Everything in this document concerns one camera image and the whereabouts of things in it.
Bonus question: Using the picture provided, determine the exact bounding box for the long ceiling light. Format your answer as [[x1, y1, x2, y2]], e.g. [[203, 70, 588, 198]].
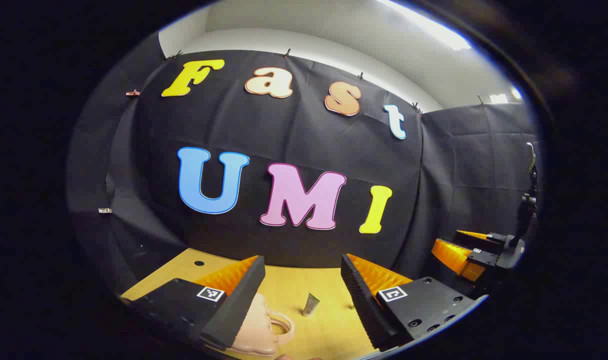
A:
[[379, 0, 472, 51]]

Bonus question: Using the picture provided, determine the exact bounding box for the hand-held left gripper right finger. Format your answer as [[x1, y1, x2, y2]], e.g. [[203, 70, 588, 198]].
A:
[[340, 253, 488, 353]]

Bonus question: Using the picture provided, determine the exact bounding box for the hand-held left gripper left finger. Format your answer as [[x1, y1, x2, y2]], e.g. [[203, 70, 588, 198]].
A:
[[120, 255, 267, 351]]

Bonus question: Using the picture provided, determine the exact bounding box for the small ceiling light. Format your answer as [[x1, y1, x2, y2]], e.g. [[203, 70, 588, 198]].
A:
[[489, 87, 523, 105]]

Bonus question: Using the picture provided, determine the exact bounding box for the green and white tube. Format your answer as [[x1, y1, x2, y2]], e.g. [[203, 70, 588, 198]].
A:
[[302, 293, 321, 317]]

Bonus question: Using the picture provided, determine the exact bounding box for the pink suitcase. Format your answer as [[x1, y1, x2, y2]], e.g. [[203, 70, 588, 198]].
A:
[[231, 292, 296, 357]]

